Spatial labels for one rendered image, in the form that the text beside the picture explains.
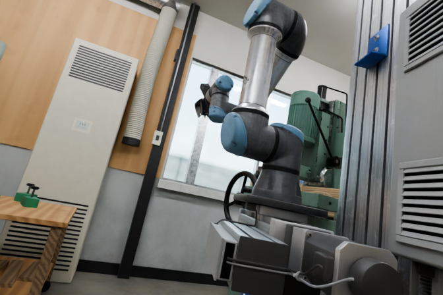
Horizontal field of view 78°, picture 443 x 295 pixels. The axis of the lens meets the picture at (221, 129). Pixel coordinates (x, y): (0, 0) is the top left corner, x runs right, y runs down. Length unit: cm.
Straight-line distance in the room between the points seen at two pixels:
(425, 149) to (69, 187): 220
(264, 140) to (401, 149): 36
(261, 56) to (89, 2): 242
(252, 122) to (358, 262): 46
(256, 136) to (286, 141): 10
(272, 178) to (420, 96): 43
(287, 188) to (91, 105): 190
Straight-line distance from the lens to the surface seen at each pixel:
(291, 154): 84
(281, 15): 97
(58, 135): 240
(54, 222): 161
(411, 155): 55
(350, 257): 45
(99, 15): 304
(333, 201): 137
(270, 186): 81
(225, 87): 112
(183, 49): 292
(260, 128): 78
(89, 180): 236
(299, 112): 166
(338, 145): 173
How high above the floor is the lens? 79
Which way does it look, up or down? 14 degrees up
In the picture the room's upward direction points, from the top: 12 degrees clockwise
